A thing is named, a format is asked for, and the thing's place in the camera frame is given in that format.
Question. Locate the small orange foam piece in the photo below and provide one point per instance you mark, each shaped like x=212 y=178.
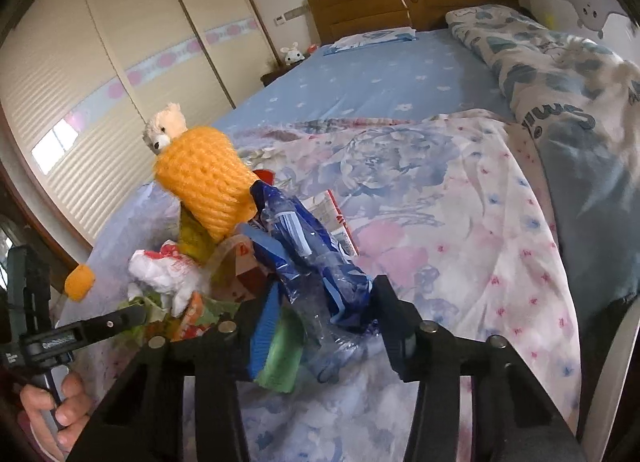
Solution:
x=79 y=282

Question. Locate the grey bed guard rail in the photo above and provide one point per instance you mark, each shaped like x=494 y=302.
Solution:
x=603 y=21

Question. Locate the blue white pillow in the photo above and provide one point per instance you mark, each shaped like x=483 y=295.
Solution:
x=368 y=39

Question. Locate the cream sliding wardrobe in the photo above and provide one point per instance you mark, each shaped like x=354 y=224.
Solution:
x=80 y=79

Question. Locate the person's left hand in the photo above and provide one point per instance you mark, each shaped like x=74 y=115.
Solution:
x=72 y=414

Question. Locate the floral pink blue blanket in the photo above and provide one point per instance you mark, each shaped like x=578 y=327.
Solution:
x=455 y=211

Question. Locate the white rabbit plush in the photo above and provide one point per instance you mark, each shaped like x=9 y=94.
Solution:
x=292 y=55

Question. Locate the crushed blue plastic bottle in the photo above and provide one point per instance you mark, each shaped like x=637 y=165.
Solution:
x=332 y=333

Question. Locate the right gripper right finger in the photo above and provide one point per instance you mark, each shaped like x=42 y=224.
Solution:
x=513 y=417

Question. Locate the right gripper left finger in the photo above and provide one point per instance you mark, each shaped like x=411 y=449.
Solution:
x=141 y=416

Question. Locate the green yellow snack package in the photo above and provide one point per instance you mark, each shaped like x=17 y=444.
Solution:
x=200 y=315

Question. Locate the red white box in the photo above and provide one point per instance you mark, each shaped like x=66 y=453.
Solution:
x=325 y=221

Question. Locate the crumpled white tissue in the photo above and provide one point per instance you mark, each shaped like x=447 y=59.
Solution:
x=169 y=273

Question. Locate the blue white cartoon duvet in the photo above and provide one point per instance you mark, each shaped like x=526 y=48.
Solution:
x=579 y=101

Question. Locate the orange foam fruit net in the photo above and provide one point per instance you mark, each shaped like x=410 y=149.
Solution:
x=207 y=179

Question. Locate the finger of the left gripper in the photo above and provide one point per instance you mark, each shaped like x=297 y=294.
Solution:
x=100 y=328

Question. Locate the beige teddy bear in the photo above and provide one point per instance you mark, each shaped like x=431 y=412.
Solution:
x=163 y=127

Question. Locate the white round trash bin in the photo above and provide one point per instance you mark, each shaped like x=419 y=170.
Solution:
x=606 y=398

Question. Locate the dark wooden nightstand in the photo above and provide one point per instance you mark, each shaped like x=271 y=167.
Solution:
x=278 y=72

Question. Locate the yellow snack wrapper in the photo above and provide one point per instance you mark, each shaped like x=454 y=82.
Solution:
x=194 y=241

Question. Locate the green drink carton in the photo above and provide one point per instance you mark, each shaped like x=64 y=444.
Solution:
x=280 y=370

